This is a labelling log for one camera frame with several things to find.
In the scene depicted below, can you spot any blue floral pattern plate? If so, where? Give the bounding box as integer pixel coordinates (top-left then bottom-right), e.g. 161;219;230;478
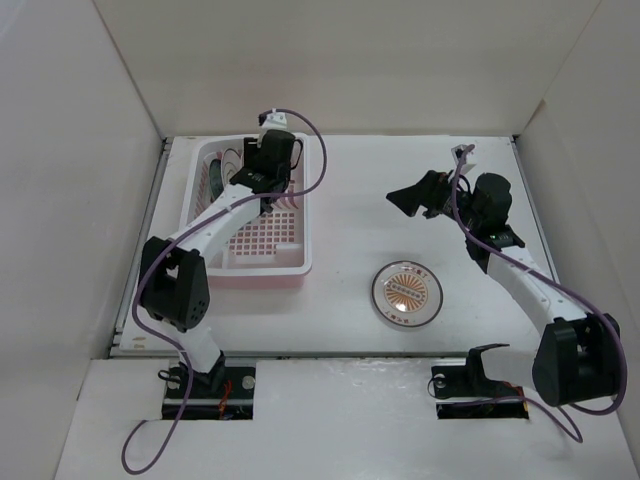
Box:
209;159;224;201

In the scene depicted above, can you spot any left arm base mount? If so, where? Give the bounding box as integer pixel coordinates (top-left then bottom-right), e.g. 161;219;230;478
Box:
157;363;256;421

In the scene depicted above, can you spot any white pink dish rack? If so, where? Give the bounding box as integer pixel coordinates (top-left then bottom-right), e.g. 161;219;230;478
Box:
179;135;312;289

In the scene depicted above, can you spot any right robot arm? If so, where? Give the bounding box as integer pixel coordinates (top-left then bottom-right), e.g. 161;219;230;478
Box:
386;170;628;410

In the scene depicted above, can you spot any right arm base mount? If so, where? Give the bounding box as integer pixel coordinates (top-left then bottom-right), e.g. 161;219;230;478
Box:
429;343;529;420

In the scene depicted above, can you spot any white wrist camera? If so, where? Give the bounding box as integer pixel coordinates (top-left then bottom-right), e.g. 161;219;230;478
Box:
451;144;477;176
258;109;288;135

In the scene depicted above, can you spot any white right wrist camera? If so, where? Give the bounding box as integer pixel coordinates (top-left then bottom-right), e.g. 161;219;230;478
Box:
451;144;477;176

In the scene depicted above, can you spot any orange sunburst plate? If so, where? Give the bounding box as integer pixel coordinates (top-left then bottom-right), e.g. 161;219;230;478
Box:
220;148;243;186
370;260;444;330

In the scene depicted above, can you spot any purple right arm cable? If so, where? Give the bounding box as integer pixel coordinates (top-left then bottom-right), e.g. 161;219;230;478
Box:
448;143;629;444

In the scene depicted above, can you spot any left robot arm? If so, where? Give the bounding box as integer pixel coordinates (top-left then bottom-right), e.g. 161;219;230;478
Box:
131;129;299;397

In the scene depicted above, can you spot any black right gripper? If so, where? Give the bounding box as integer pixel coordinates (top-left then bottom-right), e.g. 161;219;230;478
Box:
385;170;481;231

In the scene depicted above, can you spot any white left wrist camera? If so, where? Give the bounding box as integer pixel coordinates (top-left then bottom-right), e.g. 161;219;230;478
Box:
258;109;288;135

